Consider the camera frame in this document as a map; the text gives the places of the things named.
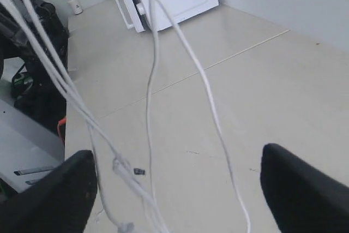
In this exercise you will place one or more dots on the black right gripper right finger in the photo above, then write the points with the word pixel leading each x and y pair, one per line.
pixel 300 197

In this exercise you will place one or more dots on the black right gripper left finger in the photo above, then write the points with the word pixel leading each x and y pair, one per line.
pixel 62 201

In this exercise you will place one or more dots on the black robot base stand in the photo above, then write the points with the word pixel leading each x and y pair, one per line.
pixel 31 88

